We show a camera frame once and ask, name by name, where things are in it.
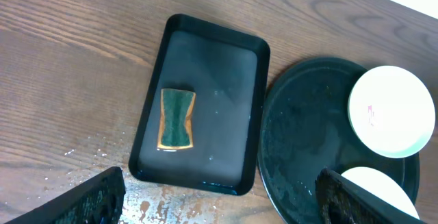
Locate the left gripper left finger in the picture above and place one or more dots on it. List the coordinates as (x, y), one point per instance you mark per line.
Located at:
(99, 200)

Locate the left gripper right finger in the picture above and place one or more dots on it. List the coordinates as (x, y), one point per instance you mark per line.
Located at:
(342, 201)

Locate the orange green sponge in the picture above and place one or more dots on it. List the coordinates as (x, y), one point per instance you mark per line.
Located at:
(175, 124)

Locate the light green plate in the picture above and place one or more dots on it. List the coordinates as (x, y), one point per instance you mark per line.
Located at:
(391, 111)
(382, 186)

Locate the black round tray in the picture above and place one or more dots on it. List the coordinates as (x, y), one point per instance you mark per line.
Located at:
(306, 128)

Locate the black rectangular tray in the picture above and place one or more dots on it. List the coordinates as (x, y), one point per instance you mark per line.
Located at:
(227, 71)

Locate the light green front plate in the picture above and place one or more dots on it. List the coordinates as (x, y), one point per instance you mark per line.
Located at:
(382, 186)

